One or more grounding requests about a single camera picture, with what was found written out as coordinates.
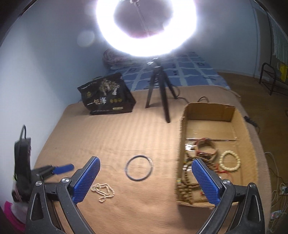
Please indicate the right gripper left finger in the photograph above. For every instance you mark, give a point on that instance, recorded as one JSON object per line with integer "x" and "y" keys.
{"x": 42, "y": 216}

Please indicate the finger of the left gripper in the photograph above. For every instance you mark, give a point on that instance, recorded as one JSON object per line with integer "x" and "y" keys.
{"x": 62, "y": 169}

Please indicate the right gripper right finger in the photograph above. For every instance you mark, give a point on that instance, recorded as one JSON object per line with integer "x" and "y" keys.
{"x": 249, "y": 214}

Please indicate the pink sleeve forearm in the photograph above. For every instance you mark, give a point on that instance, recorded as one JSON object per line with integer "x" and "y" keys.
{"x": 16, "y": 214}

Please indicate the tan bed blanket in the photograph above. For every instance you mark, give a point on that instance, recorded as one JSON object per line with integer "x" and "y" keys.
{"x": 139, "y": 157}

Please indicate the cardboard box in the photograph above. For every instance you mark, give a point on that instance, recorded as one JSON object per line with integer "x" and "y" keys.
{"x": 217, "y": 134}

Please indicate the black snack bag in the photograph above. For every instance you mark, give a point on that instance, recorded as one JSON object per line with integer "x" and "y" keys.
{"x": 107, "y": 95}

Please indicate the folded patterned quilt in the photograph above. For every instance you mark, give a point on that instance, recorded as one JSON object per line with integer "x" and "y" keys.
{"x": 118, "y": 59}

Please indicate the black tripod stand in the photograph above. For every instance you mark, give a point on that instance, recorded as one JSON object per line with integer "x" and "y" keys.
{"x": 159, "y": 75}

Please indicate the black metal rack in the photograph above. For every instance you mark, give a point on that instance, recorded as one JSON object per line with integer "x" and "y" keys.
{"x": 276, "y": 85}

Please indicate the blue patterned bed sheet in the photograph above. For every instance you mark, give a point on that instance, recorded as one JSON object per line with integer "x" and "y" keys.
{"x": 183, "y": 70}

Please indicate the clothes rack with clothes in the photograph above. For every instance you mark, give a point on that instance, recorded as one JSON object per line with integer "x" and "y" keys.
{"x": 279, "y": 48}

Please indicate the ring light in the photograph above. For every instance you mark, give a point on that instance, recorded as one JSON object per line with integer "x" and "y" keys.
{"x": 181, "y": 26}

